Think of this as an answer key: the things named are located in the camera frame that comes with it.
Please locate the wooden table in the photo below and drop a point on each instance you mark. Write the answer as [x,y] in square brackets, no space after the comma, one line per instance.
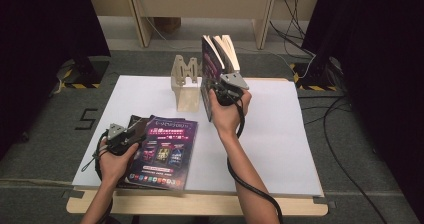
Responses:
[200,205]

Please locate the beige wooden desk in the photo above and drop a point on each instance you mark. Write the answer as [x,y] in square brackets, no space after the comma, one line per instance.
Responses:
[200,0]

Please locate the wooden expandable book rack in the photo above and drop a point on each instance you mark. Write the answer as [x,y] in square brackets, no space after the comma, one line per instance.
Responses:
[186,97]

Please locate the person's right hand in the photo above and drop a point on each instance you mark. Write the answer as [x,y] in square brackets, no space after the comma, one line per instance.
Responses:
[228,119]

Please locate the person's left hand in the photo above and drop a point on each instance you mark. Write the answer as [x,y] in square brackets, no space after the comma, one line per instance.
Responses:
[116,169]

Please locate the black curtain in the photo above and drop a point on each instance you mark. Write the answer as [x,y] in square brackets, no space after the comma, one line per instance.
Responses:
[40,50]
[376,67]

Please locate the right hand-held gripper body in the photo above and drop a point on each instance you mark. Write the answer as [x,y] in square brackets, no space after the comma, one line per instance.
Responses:
[233,81]

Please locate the white table sheet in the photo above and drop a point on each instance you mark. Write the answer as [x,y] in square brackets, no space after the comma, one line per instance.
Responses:
[303,170]

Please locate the purple magazine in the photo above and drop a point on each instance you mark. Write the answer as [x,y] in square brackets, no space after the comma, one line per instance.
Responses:
[163,150]
[210,67]

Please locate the white magazine with picture grid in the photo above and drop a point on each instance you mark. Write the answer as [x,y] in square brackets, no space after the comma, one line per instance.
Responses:
[231,54]

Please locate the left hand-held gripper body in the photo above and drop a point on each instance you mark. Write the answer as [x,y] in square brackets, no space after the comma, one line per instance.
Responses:
[116,143]

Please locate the black stand base striped tape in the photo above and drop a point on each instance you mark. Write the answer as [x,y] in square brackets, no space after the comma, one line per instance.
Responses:
[90,70]
[316,75]

